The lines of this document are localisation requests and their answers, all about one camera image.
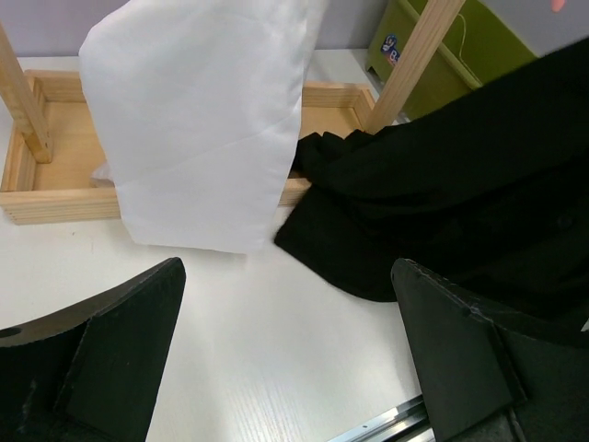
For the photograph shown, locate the pink hanger with black shirt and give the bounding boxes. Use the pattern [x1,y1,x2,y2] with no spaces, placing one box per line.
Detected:
[550,0,566,13]

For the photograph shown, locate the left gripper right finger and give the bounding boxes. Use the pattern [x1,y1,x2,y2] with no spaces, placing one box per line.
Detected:
[391,259,588,441]

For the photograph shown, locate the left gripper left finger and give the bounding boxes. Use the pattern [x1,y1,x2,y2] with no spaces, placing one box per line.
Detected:
[1,258,185,441]

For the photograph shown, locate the black shirt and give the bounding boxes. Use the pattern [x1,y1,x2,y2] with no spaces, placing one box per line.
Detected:
[274,40,588,327]

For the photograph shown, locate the green plastic basket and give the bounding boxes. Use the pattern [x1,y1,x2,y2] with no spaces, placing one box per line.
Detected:
[365,0,536,120]

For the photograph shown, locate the white shirt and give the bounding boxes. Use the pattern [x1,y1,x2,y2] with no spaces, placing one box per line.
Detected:
[79,0,328,253]

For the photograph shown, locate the aluminium mounting rail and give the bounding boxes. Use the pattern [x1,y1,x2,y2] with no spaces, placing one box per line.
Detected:
[329,395,435,442]

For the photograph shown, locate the wooden clothes rack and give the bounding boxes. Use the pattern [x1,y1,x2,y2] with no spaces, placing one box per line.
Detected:
[1,1,463,225]

